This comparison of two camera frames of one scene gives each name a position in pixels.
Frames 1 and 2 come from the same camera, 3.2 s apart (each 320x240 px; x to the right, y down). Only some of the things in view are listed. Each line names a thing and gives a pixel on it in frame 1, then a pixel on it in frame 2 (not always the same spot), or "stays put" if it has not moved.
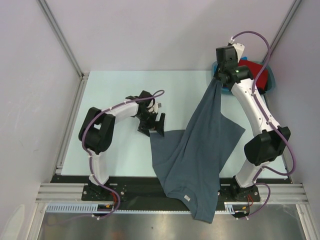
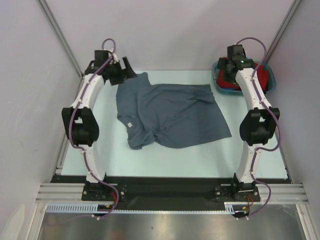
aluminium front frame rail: (293, 192) stays put
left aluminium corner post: (62, 38) stays put
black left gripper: (154, 125) → (128, 72)
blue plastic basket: (215, 66) stays put
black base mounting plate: (108, 193) stays put
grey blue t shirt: (189, 162) → (173, 115)
